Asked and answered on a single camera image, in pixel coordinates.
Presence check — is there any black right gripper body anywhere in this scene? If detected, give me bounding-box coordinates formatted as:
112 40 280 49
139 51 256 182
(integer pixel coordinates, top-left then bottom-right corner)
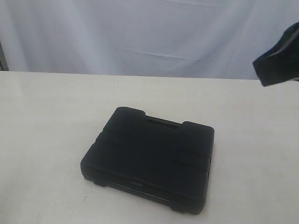
267 22 299 57

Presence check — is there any black plastic tool case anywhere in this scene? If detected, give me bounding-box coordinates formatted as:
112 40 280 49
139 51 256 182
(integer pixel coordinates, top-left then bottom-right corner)
80 107 214 215

